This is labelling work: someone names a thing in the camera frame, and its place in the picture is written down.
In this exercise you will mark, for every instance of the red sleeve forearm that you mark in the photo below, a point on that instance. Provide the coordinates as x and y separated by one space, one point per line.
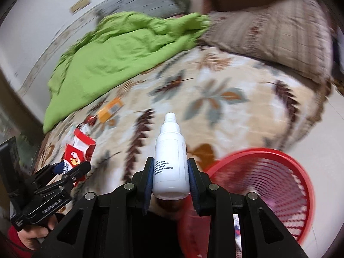
16 246

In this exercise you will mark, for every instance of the white plastic bottle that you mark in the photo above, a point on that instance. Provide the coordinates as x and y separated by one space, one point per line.
170 175

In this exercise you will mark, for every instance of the person's left hand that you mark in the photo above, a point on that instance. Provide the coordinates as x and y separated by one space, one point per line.
29 235

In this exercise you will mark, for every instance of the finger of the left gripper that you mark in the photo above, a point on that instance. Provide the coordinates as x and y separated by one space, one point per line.
76 173
58 168

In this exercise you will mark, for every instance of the white red tablet box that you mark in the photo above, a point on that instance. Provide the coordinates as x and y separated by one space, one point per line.
78 147

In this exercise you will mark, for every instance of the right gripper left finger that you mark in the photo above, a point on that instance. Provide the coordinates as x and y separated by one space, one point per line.
110 225

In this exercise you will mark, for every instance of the orange medicine box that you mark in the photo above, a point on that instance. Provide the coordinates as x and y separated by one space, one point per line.
110 109

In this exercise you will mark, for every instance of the gold wall switch plates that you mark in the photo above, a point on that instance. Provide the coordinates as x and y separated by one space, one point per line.
79 5

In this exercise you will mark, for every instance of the green quilt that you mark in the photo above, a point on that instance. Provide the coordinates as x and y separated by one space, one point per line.
122 46

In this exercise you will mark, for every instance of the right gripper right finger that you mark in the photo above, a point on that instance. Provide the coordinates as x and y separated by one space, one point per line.
229 222

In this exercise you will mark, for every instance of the striped floral pillow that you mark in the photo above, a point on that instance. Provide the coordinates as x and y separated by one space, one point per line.
293 33

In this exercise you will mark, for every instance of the grey quilted pillow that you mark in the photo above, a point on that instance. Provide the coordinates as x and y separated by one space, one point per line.
156 8

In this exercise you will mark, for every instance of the red plastic mesh basket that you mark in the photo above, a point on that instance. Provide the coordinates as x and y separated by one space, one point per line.
274 176

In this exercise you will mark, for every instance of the leaf pattern blanket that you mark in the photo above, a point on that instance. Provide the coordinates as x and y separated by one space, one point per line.
222 102

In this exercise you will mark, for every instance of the dark red candy wrapper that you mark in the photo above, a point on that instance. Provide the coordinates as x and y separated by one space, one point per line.
90 120

